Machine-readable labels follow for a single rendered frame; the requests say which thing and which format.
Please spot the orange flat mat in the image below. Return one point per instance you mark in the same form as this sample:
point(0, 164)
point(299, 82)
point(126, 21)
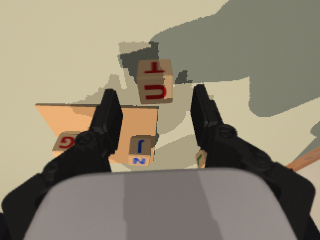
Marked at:
point(138, 122)

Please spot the tan wooden letter block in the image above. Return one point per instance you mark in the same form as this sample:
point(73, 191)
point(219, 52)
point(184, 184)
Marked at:
point(155, 81)
point(139, 151)
point(201, 158)
point(64, 142)

